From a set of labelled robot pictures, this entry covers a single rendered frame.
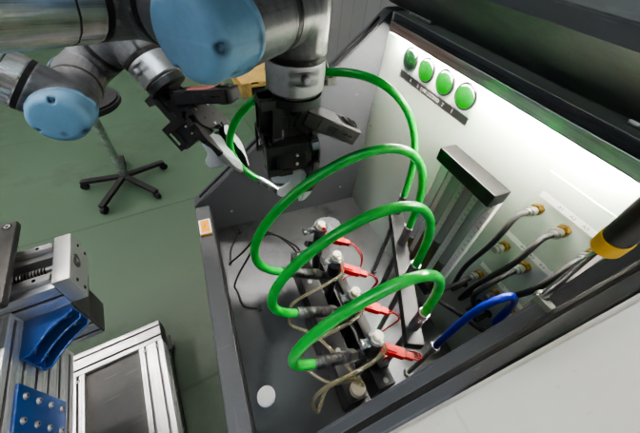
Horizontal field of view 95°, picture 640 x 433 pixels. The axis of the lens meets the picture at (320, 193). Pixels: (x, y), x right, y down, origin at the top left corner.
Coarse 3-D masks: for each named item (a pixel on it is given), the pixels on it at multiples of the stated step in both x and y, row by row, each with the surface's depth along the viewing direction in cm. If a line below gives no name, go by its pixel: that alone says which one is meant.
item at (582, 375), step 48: (576, 336) 24; (624, 336) 22; (480, 384) 32; (528, 384) 27; (576, 384) 24; (624, 384) 22; (432, 432) 38; (480, 432) 32; (528, 432) 28; (576, 432) 24; (624, 432) 22
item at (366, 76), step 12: (336, 72) 47; (348, 72) 47; (360, 72) 47; (384, 84) 48; (252, 96) 50; (396, 96) 49; (240, 108) 51; (408, 108) 51; (240, 120) 53; (408, 120) 53; (228, 132) 55; (228, 144) 56; (408, 180) 63; (408, 192) 65
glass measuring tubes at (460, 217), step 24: (456, 168) 56; (480, 168) 54; (432, 192) 65; (456, 192) 61; (480, 192) 52; (504, 192) 50; (456, 216) 60; (480, 216) 56; (408, 240) 77; (432, 240) 71; (456, 240) 61; (432, 264) 73; (456, 264) 67
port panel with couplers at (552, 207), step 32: (544, 192) 45; (576, 192) 41; (544, 224) 46; (576, 224) 42; (608, 224) 39; (512, 256) 53; (544, 256) 47; (576, 256) 43; (512, 288) 54; (544, 288) 47
